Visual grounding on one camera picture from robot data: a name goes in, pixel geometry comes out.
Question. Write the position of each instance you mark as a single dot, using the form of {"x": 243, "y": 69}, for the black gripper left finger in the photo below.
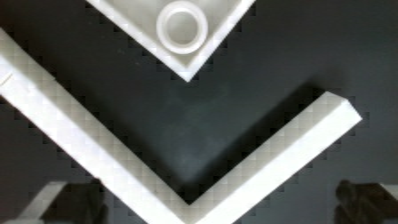
{"x": 66, "y": 204}

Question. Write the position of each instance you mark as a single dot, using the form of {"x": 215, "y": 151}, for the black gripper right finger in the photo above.
{"x": 366, "y": 204}

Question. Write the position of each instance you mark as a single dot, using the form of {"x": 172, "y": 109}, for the white square table top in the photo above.
{"x": 178, "y": 27}

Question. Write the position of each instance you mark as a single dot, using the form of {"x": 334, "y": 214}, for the white L-shaped obstacle fence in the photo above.
{"x": 50, "y": 107}

